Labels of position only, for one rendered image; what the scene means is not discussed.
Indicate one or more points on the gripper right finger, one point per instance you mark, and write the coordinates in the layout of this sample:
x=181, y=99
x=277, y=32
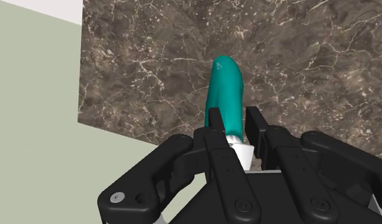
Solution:
x=302, y=164

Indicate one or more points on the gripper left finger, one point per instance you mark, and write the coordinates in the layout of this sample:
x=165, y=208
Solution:
x=221, y=161

